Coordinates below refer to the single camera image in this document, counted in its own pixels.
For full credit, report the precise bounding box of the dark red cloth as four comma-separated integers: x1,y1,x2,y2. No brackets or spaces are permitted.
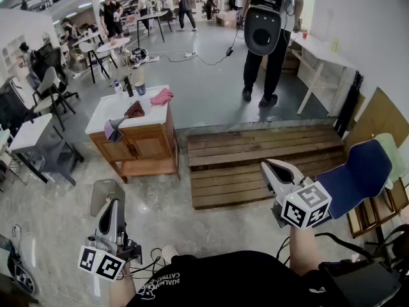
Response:
123,100,146,120

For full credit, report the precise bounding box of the thick black hose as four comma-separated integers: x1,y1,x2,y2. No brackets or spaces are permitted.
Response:
314,231,376,264

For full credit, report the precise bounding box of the black office chair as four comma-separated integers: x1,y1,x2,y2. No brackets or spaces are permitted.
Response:
31,43,81,100

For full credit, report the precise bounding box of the beige chair with black legs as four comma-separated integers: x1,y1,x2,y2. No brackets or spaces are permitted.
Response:
78,40,111,84

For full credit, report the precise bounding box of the blue plastic chair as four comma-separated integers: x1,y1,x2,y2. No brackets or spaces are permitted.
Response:
314,139,394,220

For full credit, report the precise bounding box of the brown leaning board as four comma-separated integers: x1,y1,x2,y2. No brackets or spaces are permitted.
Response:
343,86,406,159

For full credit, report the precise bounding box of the black and white gear pile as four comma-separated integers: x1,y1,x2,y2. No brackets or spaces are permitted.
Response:
129,47,151,68

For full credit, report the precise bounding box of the black faucet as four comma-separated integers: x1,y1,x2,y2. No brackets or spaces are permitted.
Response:
123,76,135,98

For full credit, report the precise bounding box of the pale green chair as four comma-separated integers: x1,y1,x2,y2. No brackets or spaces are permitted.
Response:
373,132,409,190

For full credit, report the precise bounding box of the person's right forearm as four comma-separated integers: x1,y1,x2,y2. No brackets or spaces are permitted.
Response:
289,224,320,276

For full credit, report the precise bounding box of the wire mesh waste bin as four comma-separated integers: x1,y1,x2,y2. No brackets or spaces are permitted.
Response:
0,235,13,255

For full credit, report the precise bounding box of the purple grey cloth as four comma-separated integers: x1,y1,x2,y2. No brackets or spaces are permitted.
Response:
104,115,128,143

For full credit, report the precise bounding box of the grey chair with black legs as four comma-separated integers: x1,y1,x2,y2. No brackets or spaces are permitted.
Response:
31,66,77,131

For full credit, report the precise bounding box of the cardboard box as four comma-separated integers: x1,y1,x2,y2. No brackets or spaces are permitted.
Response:
215,10,239,28

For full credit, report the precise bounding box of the white trestle table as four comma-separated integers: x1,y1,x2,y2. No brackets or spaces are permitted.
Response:
289,30,357,115

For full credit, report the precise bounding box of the white table with black legs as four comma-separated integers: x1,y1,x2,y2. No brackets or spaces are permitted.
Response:
135,10,173,47

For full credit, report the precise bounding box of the black folded stand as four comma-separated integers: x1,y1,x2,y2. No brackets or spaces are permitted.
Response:
334,70,364,139

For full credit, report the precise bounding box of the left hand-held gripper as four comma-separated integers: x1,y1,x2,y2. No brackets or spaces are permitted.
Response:
77,198,143,283

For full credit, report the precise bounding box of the wooden slatted platform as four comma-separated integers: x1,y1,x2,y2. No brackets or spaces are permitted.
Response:
187,125,349,210

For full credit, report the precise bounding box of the round white table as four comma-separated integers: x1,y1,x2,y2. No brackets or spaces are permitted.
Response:
95,36,132,86

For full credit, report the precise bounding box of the person's black printed shirt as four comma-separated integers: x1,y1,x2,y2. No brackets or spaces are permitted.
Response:
126,250,352,307

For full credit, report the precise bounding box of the grey backpack rig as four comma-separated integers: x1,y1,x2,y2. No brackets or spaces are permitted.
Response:
6,235,38,297

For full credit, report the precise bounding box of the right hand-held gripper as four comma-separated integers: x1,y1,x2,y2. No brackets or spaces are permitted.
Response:
260,158,332,229

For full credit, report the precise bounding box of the pink cloth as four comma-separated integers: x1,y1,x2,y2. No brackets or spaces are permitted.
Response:
149,88,175,107

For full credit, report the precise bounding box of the person's left forearm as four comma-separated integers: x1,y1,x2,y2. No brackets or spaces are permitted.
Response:
108,262,138,307

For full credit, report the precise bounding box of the person's white clog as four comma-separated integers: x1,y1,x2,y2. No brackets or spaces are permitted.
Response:
161,244,180,264

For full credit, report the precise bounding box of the wooden vanity cabinet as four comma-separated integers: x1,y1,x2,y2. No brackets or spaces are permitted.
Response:
88,102,181,184

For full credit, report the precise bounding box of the wooden frame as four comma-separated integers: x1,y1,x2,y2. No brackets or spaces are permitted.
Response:
346,177,409,239

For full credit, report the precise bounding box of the black backpack unit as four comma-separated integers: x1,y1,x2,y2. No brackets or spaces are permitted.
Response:
319,257,403,307

